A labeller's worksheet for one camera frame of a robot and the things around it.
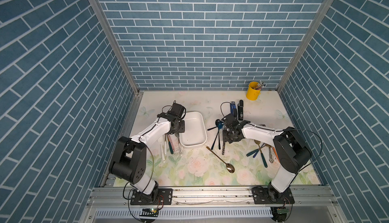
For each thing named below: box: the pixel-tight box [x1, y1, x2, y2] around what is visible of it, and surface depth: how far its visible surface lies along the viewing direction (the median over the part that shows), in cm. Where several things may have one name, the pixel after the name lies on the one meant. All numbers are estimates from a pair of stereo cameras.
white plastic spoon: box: [158, 137, 166, 163], surface depth 92 cm
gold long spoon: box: [206, 145, 236, 174], surface depth 85 cm
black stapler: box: [237, 99, 244, 121], surface depth 110 cm
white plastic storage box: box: [178, 111, 208, 148], surface depth 96 cm
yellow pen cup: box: [246, 81, 261, 101], surface depth 114 cm
